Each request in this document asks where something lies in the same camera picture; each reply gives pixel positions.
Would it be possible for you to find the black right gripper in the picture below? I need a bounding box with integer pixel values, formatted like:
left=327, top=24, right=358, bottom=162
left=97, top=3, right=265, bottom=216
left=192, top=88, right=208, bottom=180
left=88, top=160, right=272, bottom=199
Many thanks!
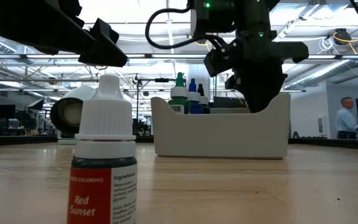
left=203, top=39, right=310, bottom=113

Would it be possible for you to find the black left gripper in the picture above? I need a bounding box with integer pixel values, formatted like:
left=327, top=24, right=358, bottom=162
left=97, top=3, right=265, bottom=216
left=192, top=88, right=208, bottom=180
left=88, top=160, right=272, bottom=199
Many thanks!
left=0, top=0, right=99, bottom=56

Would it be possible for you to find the large black-capped dye bottle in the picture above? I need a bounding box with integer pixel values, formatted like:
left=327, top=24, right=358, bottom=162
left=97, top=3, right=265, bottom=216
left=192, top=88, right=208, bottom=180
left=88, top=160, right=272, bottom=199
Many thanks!
left=196, top=83, right=211, bottom=114

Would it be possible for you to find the white plastic bin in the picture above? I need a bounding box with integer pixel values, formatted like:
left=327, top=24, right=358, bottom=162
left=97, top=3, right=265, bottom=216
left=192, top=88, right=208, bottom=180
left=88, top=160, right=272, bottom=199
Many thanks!
left=150, top=92, right=291, bottom=160

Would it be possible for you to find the large blue-capped dye bottle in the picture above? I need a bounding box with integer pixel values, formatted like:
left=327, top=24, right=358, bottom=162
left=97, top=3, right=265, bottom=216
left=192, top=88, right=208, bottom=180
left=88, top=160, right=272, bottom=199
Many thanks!
left=187, top=78, right=203, bottom=114

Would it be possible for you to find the large green-capped dye bottle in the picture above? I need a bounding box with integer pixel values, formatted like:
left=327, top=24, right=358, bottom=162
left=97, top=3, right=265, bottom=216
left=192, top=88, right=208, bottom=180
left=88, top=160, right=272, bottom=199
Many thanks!
left=168, top=72, right=191, bottom=114

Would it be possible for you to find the small Red Sunset dye bottle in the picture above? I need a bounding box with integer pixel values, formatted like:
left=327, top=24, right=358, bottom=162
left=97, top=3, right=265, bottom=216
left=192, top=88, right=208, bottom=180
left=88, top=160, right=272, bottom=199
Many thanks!
left=67, top=74, right=138, bottom=224

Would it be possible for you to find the black equipment box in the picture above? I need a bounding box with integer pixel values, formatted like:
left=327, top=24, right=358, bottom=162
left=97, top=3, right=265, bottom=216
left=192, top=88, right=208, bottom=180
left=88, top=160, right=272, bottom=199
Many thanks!
left=213, top=96, right=245, bottom=108

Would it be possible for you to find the white column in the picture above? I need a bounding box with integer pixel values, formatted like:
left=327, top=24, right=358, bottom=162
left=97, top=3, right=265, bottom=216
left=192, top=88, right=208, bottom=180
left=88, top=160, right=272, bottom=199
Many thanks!
left=187, top=64, right=211, bottom=97

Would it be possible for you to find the overhead light bar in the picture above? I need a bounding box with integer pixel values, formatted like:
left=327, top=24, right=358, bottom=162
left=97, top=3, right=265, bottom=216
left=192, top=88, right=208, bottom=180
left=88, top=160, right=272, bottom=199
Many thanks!
left=0, top=53, right=358, bottom=60

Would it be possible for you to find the white spotlight lamp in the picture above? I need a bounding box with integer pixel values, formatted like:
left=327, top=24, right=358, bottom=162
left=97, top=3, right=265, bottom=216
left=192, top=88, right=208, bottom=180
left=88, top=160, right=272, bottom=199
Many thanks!
left=50, top=85, right=96, bottom=146

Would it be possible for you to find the person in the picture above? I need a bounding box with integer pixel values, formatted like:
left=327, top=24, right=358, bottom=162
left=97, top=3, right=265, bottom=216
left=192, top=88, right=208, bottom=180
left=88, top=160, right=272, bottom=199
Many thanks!
left=335, top=96, right=358, bottom=140

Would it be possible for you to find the dark monitor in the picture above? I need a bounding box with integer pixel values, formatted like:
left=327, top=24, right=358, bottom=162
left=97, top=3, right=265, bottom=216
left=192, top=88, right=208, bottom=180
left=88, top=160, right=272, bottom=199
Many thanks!
left=0, top=104, right=17, bottom=120

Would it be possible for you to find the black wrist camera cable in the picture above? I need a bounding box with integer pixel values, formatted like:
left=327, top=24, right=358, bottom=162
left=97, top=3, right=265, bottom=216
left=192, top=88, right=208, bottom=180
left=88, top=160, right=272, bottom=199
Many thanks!
left=144, top=7, right=226, bottom=50

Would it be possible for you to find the black ceiling cable reel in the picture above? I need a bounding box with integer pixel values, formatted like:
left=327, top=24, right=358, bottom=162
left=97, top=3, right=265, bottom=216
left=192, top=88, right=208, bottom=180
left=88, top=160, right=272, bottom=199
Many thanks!
left=327, top=27, right=353, bottom=47

